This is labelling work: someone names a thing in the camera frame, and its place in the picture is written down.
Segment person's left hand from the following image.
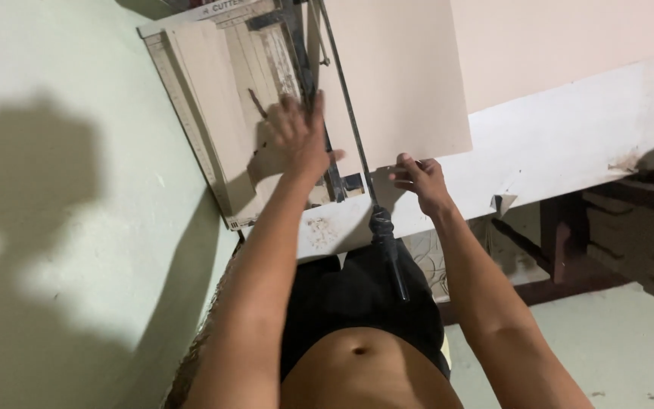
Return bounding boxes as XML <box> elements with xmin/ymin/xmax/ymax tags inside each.
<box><xmin>254</xmin><ymin>90</ymin><xmax>346</xmax><ymax>183</ymax></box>

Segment person's right hand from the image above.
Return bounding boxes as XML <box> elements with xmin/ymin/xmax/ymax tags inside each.
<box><xmin>388</xmin><ymin>152</ymin><xmax>455</xmax><ymax>218</ymax></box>

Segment grey patterned cloth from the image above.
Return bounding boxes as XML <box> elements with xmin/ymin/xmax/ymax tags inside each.
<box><xmin>403</xmin><ymin>219</ymin><xmax>495</xmax><ymax>303</ymax></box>

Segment person's black shorts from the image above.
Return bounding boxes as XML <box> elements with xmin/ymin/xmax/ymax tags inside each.
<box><xmin>280</xmin><ymin>239</ymin><xmax>453</xmax><ymax>383</ymax></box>

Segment large beige cardboard sheet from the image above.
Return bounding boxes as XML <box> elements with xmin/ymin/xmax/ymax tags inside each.
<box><xmin>304</xmin><ymin>0</ymin><xmax>474</xmax><ymax>178</ymax></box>

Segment dark wooden furniture frame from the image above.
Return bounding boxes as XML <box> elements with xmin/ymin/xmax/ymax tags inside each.
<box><xmin>438</xmin><ymin>159</ymin><xmax>654</xmax><ymax>327</ymax></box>

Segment black-handled cutter blade arm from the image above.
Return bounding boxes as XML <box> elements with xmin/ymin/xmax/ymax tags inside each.
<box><xmin>315</xmin><ymin>0</ymin><xmax>411</xmax><ymax>302</ymax></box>

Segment beige paper cutter board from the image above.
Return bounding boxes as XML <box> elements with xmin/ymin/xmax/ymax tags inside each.
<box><xmin>137</xmin><ymin>0</ymin><xmax>369</xmax><ymax>231</ymax></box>

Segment narrow beige cardboard piece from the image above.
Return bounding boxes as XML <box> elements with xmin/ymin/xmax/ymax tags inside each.
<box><xmin>164</xmin><ymin>20</ymin><xmax>266</xmax><ymax>220</ymax></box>

